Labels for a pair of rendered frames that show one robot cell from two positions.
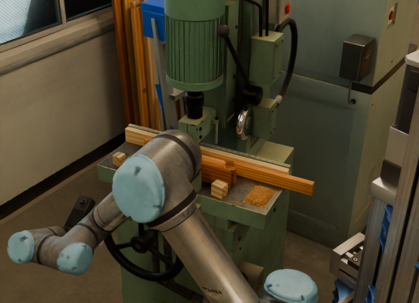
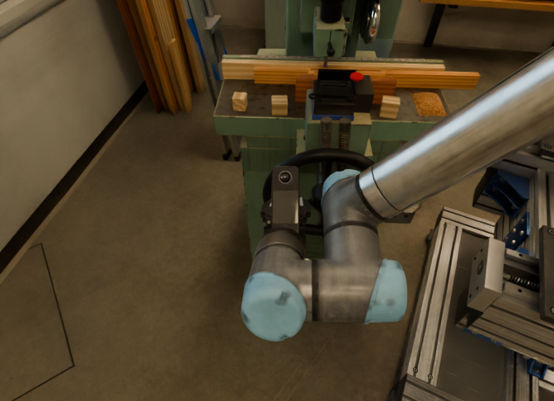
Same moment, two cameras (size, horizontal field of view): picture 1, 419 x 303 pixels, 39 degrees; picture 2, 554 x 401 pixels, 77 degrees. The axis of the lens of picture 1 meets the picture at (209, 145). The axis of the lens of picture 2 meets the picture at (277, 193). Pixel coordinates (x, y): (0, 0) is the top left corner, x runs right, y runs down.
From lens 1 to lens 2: 1.19 m
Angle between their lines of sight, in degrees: 25
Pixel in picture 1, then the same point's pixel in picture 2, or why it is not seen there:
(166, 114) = (206, 51)
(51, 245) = (340, 290)
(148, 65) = (152, 9)
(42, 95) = (53, 61)
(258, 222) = not seen: hidden behind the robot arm
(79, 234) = (365, 244)
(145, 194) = not seen: outside the picture
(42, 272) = (132, 236)
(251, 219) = not seen: hidden behind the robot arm
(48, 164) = (86, 133)
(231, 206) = (410, 125)
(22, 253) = (289, 324)
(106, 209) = (412, 186)
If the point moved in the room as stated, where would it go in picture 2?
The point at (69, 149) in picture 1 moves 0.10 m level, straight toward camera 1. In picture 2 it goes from (99, 114) to (105, 121)
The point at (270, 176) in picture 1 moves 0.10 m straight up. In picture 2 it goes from (426, 77) to (439, 40)
